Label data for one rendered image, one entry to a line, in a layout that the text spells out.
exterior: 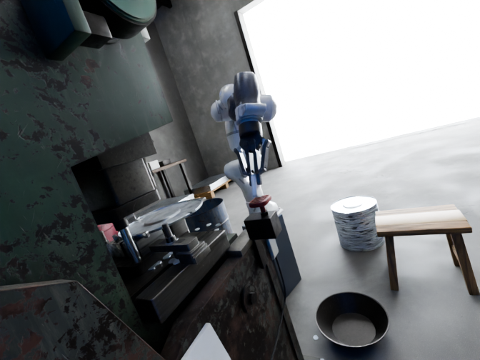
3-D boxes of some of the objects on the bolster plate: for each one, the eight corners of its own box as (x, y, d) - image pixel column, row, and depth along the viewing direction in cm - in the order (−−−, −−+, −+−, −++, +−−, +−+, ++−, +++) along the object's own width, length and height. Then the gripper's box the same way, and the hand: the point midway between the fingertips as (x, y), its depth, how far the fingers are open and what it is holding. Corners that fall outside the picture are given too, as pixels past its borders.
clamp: (167, 251, 70) (154, 221, 69) (211, 251, 62) (197, 215, 60) (151, 264, 65) (137, 231, 64) (197, 264, 57) (182, 226, 55)
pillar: (138, 259, 64) (118, 212, 61) (143, 259, 63) (123, 211, 60) (131, 264, 62) (110, 216, 59) (136, 264, 61) (115, 215, 58)
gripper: (272, 122, 77) (281, 194, 72) (238, 133, 83) (245, 200, 79) (262, 114, 70) (271, 193, 66) (226, 126, 77) (233, 199, 73)
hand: (256, 186), depth 73 cm, fingers closed
